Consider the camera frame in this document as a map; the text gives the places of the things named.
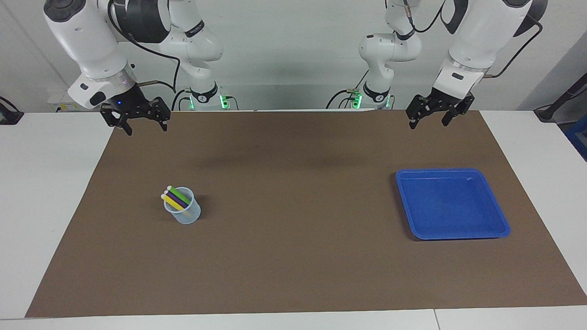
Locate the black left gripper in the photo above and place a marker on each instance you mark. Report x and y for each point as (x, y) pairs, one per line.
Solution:
(438, 103)

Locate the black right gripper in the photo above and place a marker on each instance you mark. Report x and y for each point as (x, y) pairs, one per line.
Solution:
(130, 105)

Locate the green pen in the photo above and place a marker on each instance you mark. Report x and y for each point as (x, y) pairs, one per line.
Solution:
(179, 196)

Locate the yellow pen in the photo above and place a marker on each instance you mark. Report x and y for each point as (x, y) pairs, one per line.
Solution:
(169, 201)

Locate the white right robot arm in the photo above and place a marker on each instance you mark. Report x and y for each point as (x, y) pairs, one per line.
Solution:
(82, 41)

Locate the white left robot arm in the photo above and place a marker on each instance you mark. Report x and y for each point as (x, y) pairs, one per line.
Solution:
(472, 41)

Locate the blue plastic tray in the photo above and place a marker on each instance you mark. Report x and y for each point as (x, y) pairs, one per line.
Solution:
(449, 206)

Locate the purple pen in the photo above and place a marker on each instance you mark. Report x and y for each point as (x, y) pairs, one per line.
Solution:
(174, 200)

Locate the white power strip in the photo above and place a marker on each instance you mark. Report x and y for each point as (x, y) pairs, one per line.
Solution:
(57, 98)

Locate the translucent plastic cup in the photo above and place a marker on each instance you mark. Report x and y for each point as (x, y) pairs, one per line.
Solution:
(188, 217)

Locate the black stand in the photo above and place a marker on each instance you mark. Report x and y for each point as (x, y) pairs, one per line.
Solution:
(557, 103)

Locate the black clamp device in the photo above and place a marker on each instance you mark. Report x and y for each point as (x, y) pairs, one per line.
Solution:
(9, 114)

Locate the blue crate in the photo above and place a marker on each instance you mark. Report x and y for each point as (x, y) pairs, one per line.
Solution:
(578, 137)

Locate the brown table mat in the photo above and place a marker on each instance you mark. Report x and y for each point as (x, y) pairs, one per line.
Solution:
(293, 256)

